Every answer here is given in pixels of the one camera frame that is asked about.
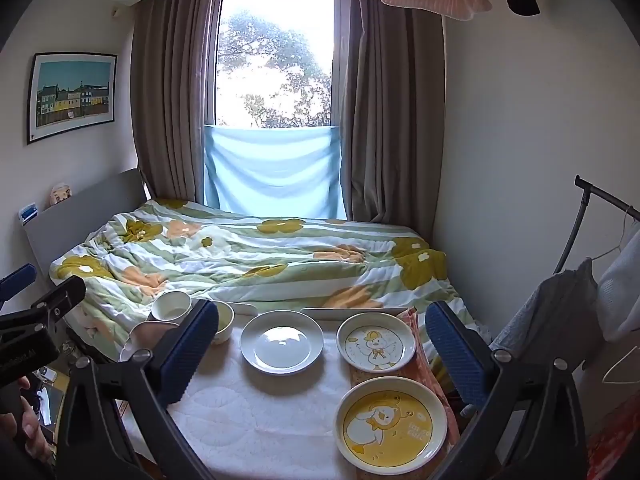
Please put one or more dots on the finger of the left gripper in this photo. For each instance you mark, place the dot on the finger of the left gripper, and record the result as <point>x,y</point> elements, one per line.
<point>46,311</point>
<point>15,282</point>

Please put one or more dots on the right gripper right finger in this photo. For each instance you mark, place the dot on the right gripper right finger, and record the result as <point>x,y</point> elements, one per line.
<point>528,421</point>

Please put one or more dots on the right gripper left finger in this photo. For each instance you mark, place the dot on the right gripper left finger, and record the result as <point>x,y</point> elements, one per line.
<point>92,440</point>

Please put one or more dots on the pink square bowl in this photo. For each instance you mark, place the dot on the pink square bowl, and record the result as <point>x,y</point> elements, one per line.
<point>145,335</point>

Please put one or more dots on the white bowl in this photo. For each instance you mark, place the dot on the white bowl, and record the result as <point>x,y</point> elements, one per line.
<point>171,306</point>

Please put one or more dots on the yellow duck plate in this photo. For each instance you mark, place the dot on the yellow duck plate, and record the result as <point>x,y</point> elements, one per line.
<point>390,425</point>

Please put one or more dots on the white duck outline plate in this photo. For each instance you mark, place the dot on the white duck outline plate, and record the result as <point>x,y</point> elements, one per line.
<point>375,342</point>

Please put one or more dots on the cream yellow bowl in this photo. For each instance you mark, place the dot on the cream yellow bowl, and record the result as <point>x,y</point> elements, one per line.
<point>226,317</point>

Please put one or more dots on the plain white plate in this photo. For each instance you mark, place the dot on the plain white plate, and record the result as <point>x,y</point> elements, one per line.
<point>281,342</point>

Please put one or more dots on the person's left hand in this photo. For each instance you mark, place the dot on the person's left hand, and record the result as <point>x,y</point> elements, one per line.
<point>36,444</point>

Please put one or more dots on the floral green striped duvet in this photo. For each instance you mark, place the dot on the floral green striped duvet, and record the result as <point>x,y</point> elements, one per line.
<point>268,264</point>

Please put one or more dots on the grey headboard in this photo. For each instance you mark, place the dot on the grey headboard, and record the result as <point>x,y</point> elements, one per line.
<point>61,227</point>

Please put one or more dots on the blue box on headboard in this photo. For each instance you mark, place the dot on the blue box on headboard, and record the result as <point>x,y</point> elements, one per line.
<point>28,212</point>

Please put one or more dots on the small plush toy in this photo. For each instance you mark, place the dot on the small plush toy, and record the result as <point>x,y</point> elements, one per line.
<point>59,193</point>

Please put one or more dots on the grey hanging garment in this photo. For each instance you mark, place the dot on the grey hanging garment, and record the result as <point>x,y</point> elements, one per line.
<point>559,320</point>

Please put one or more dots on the orange floral cloth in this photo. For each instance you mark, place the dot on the orange floral cloth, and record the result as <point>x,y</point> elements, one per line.
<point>418,369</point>

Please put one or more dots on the white tray table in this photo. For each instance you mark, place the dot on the white tray table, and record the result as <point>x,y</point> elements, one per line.
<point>246,424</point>

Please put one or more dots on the white hanging garment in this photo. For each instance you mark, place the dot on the white hanging garment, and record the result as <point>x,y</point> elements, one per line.
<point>618,293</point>

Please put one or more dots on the framed town picture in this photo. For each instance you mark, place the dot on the framed town picture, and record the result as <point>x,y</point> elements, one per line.
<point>69,91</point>

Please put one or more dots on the black clothes rack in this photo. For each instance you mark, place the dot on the black clothes rack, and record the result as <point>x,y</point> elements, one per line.
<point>603,223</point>

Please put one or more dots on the light blue window cloth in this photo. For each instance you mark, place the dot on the light blue window cloth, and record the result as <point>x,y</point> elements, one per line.
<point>279,172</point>

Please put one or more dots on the left brown curtain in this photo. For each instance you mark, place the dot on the left brown curtain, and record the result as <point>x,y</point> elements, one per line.
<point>168,68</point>

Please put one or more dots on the brown curtain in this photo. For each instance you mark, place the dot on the brown curtain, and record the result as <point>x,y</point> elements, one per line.
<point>168,68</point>
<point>393,116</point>

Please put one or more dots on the right brown curtain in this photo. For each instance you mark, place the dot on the right brown curtain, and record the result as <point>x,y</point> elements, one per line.
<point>393,116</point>

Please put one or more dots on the window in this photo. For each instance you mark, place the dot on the window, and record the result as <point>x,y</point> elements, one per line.
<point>277,64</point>

